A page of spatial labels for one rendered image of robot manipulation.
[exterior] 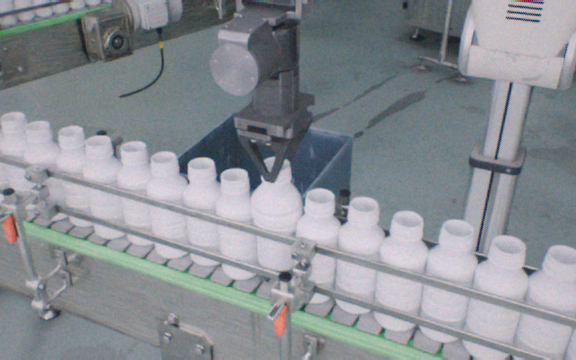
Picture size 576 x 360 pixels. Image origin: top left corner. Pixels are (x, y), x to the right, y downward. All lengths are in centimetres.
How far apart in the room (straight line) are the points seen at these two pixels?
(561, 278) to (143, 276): 59
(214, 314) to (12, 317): 161
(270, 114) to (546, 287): 37
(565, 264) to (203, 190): 47
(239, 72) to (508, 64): 72
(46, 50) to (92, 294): 123
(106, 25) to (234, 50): 152
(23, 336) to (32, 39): 102
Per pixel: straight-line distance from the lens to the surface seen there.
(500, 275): 76
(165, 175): 89
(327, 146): 144
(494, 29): 124
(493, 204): 144
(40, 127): 106
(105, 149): 96
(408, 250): 77
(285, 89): 72
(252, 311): 90
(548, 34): 124
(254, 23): 66
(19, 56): 214
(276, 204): 80
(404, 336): 85
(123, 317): 109
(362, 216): 77
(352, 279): 82
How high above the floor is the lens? 160
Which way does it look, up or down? 32 degrees down
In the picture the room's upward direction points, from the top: straight up
